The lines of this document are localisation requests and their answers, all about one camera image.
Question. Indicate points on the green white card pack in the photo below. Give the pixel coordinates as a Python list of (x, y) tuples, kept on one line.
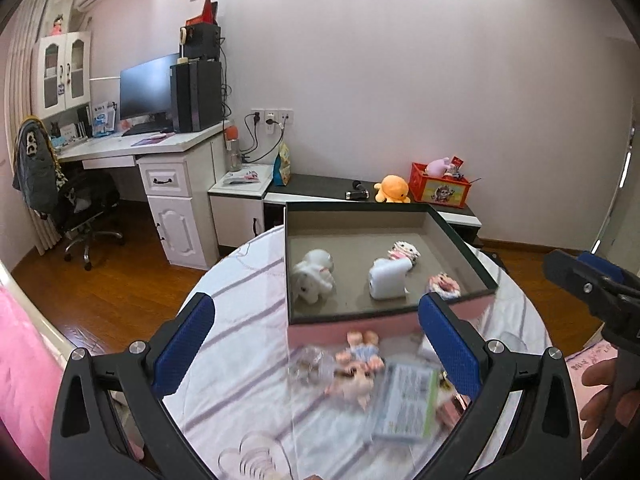
[(405, 400)]

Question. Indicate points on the black monitor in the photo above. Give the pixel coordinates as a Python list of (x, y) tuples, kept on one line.
[(147, 87)]

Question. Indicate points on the pink cardboard box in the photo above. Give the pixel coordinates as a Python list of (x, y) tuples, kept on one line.
[(350, 324)]

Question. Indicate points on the white elephant figurine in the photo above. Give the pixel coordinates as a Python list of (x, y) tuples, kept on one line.
[(312, 275)]

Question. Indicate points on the pink curly figurine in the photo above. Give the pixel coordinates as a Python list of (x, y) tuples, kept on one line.
[(444, 285)]

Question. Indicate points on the orange cap water bottle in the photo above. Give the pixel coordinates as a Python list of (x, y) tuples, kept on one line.
[(233, 150)]

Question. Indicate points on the orange octopus plush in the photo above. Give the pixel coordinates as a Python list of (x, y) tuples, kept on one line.
[(392, 190)]

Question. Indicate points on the person's right hand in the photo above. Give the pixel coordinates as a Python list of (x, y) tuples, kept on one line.
[(600, 375)]

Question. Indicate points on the pink case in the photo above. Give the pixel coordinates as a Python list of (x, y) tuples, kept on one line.
[(450, 410)]

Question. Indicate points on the black speaker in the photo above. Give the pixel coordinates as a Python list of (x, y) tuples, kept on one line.
[(202, 42)]

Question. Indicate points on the white wall cabinet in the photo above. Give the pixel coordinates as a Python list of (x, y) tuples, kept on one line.
[(60, 75)]

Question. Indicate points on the striped white quilt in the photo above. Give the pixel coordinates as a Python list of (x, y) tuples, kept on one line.
[(240, 310)]

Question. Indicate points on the pink printed quilt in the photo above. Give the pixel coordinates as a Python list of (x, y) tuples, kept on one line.
[(582, 355)]

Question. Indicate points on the black keyboard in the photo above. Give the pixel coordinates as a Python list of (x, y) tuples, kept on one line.
[(140, 129)]

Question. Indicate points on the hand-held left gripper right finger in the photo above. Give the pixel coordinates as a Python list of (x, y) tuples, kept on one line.
[(450, 345)]

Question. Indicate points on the black office chair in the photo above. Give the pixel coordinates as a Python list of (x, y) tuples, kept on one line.
[(87, 205)]

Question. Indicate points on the pink doll figure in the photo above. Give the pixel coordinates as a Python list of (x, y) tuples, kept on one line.
[(58, 25)]

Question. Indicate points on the grey patterned jacket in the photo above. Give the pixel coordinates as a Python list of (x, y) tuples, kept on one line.
[(35, 170)]

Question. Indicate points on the blue yellow snack bag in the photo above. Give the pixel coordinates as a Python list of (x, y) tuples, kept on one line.
[(281, 167)]

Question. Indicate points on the black small dumbbell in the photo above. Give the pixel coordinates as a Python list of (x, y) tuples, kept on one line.
[(356, 194)]

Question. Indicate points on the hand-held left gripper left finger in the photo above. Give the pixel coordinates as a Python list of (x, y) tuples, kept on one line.
[(185, 345)]

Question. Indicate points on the red paper bag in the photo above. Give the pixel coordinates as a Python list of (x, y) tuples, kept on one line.
[(205, 10)]

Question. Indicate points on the red storage crate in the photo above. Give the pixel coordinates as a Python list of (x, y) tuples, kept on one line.
[(440, 191)]

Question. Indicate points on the pink pig figurine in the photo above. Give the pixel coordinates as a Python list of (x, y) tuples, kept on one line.
[(350, 387)]

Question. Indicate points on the black computer tower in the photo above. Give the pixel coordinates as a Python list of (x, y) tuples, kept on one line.
[(197, 97)]

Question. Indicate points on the white wall outlets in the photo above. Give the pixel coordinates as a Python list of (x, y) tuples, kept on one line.
[(271, 117)]

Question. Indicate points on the blue white box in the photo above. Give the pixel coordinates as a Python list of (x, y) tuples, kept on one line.
[(102, 119)]

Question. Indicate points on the clear plastic bag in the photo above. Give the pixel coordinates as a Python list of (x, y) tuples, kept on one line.
[(310, 365)]

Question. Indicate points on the pink whale plush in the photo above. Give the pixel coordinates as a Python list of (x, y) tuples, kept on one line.
[(439, 166)]

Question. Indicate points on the low white black cabinet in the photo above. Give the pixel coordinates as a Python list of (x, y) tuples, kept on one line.
[(315, 187)]

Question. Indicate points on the white cube device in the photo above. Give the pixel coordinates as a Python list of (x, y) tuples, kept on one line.
[(387, 280)]

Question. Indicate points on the blue dress doll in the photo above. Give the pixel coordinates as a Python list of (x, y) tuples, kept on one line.
[(362, 350)]

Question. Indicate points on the beige curtain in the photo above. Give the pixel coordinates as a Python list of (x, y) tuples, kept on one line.
[(22, 85)]

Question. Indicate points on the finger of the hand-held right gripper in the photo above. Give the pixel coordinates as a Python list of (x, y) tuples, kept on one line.
[(570, 275), (605, 267)]

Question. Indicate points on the white desk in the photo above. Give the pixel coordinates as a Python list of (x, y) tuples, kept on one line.
[(170, 195)]

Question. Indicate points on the pink printed packet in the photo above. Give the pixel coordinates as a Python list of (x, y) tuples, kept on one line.
[(242, 177)]

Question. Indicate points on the purple mouse pad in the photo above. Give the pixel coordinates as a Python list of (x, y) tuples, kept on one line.
[(152, 140)]

